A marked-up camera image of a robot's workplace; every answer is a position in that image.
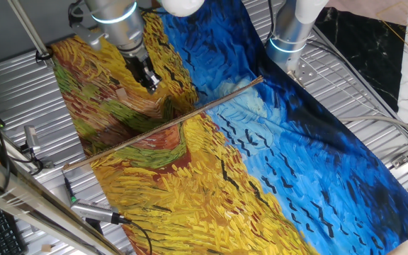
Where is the grey floor cable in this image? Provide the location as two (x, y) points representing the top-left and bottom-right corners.
(337, 115), (408, 143)

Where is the black marble sheet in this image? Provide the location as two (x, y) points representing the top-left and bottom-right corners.
(313, 6), (407, 113)

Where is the aluminium frame beam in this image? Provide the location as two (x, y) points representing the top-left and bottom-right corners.
(0, 146), (124, 255)

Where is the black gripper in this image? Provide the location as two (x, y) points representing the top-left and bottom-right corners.
(122, 52), (163, 95)

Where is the pink sheet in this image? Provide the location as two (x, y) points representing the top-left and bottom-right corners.
(326, 0), (408, 26)

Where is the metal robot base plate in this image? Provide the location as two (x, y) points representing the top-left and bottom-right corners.
(288, 57), (319, 89)

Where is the slim aluminium pole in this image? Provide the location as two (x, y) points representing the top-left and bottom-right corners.
(6, 0), (55, 69)

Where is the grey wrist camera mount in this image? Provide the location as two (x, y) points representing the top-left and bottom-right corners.
(68, 20), (105, 51)

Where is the green black pen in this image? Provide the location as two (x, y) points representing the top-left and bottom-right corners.
(63, 176), (78, 205)

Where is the black camera cable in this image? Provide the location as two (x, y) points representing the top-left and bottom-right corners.
(118, 215), (154, 255)

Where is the painted wheat field cloth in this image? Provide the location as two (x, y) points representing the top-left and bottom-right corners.
(50, 0), (408, 255)

